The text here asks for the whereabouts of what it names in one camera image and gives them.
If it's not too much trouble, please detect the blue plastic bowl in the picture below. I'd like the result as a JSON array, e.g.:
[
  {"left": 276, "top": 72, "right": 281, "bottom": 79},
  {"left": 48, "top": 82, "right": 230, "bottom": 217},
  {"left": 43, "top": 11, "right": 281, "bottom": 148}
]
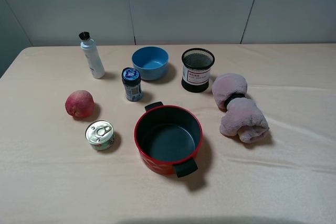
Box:
[{"left": 131, "top": 46, "right": 169, "bottom": 81}]

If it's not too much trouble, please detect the pink towel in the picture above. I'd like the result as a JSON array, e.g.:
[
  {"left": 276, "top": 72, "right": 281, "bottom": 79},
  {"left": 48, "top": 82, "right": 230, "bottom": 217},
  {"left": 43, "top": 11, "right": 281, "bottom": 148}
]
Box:
[{"left": 212, "top": 73, "right": 269, "bottom": 144}]

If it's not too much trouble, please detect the black mesh pen holder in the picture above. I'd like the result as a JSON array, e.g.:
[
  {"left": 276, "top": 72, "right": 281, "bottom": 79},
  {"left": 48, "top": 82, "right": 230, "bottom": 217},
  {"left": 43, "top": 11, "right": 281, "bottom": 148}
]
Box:
[{"left": 181, "top": 48, "right": 215, "bottom": 93}]

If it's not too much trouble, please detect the red apple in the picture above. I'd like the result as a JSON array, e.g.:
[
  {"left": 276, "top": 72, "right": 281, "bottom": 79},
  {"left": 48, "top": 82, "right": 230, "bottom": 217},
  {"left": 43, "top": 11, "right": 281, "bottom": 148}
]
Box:
[{"left": 65, "top": 90, "right": 95, "bottom": 118}]

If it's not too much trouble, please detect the white bottle with brush cap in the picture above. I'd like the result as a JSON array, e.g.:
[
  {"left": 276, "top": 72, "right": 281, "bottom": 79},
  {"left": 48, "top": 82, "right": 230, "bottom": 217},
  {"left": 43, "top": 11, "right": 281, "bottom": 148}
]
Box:
[{"left": 79, "top": 31, "right": 106, "bottom": 79}]

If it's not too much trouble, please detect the small blue-lidded jar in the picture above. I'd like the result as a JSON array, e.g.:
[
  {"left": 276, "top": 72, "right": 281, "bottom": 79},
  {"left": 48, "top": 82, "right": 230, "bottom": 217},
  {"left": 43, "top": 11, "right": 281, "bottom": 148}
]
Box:
[{"left": 121, "top": 67, "right": 143, "bottom": 102}]

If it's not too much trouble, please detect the red pot with black handles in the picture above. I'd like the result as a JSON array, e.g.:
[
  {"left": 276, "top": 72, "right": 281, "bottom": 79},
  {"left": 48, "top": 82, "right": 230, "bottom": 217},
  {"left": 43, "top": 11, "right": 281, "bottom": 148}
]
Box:
[{"left": 134, "top": 102, "right": 203, "bottom": 178}]

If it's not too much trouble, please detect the silver tin can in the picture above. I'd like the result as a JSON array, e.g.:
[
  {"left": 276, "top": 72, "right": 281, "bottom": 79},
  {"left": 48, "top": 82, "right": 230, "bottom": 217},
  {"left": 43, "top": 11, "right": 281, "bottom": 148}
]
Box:
[{"left": 85, "top": 120, "right": 115, "bottom": 151}]

